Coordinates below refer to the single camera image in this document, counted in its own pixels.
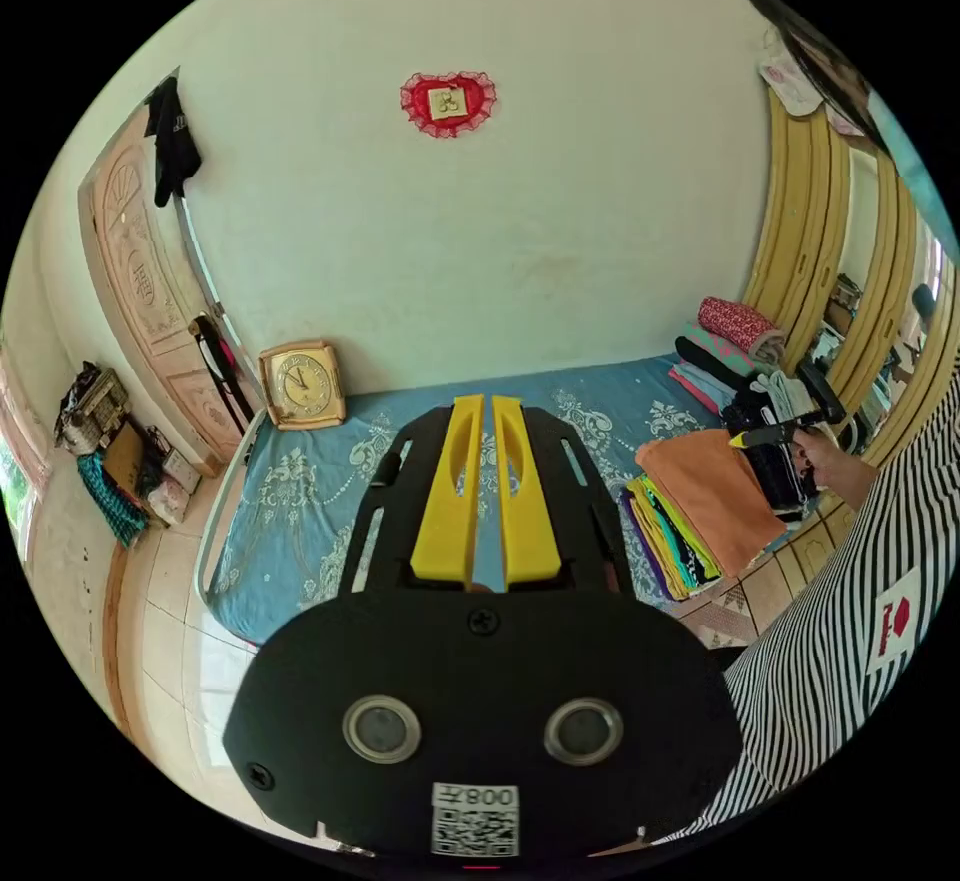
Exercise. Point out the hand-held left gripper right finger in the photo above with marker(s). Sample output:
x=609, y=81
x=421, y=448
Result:
x=525, y=521

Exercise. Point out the orange sweatshirt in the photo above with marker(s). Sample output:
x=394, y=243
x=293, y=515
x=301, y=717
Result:
x=705, y=483

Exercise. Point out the wicker basket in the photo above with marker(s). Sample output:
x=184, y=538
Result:
x=94, y=408

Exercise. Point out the black hanging garment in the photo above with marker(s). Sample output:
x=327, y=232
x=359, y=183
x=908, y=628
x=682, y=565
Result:
x=172, y=138

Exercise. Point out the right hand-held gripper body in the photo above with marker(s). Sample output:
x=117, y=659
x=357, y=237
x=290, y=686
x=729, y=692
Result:
x=784, y=431

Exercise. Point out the square golden clock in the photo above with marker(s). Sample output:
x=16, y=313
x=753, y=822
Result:
x=302, y=384

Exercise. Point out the pink carved wooden door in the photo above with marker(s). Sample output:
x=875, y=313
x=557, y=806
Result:
x=142, y=281

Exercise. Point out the bed with blue printed sheet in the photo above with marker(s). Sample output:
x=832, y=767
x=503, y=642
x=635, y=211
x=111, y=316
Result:
x=300, y=491

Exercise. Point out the person's right forearm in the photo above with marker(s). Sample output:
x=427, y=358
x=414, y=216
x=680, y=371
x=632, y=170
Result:
x=847, y=476

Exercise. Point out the teal knitted cloth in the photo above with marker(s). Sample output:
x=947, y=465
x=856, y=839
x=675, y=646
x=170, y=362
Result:
x=112, y=498

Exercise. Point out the person's right hand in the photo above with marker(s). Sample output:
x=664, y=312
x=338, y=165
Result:
x=811, y=455

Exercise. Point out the person's body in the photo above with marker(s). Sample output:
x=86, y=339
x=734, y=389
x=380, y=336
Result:
x=862, y=596

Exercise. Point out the yellow wooden cupboard with mirror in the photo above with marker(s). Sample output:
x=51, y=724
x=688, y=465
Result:
x=795, y=221

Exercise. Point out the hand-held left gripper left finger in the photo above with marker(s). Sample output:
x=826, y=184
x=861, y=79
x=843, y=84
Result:
x=450, y=506

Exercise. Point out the brown carton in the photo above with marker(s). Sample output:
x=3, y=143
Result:
x=124, y=457

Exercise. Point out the red heart wall ornament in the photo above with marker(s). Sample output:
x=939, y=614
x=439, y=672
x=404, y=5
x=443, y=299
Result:
x=448, y=103

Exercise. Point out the pile of colourful folded clothes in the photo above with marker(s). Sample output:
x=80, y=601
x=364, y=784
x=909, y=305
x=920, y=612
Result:
x=667, y=540

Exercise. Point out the red patterned rolled blanket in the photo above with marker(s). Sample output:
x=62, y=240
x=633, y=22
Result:
x=731, y=322

